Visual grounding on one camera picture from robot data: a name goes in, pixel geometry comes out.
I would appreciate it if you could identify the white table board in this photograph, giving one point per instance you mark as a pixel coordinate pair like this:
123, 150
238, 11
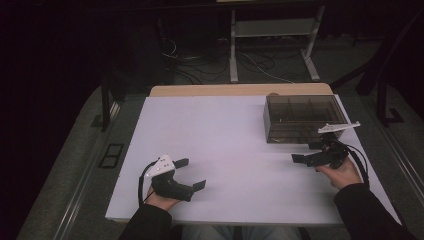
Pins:
226, 140

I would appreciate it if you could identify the person's right hand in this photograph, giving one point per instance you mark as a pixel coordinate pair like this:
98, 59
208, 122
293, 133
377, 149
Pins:
343, 176

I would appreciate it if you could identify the black metal stand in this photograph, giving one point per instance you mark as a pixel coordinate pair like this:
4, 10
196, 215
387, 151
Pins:
106, 100
383, 100

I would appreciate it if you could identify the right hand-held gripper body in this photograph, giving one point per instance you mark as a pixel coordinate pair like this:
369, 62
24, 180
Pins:
333, 155

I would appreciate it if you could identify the smoky transparent drawer box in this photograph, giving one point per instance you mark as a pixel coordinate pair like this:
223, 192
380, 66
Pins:
300, 111

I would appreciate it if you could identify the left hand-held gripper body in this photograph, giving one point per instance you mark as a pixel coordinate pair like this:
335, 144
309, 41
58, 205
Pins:
170, 186

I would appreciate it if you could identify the metal floor rail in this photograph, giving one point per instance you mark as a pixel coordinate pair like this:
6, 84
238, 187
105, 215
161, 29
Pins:
83, 186
400, 160

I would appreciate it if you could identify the white metal stand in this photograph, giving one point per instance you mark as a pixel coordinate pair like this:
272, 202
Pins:
273, 28

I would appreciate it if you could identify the person's left hand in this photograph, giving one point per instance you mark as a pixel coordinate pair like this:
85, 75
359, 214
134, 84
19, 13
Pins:
160, 201

